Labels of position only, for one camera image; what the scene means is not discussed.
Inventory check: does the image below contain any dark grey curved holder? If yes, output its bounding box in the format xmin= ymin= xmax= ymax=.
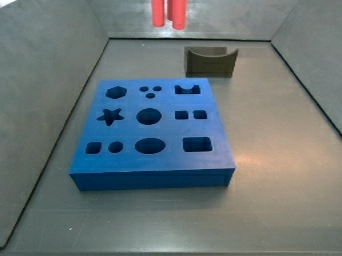
xmin=184 ymin=46 xmax=239 ymax=78

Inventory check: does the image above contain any blue shape sorter block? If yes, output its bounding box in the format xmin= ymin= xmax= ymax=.
xmin=69 ymin=78 xmax=235 ymax=191

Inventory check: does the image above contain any red three prong object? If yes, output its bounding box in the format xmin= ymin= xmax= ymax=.
xmin=151 ymin=0 xmax=187 ymax=30

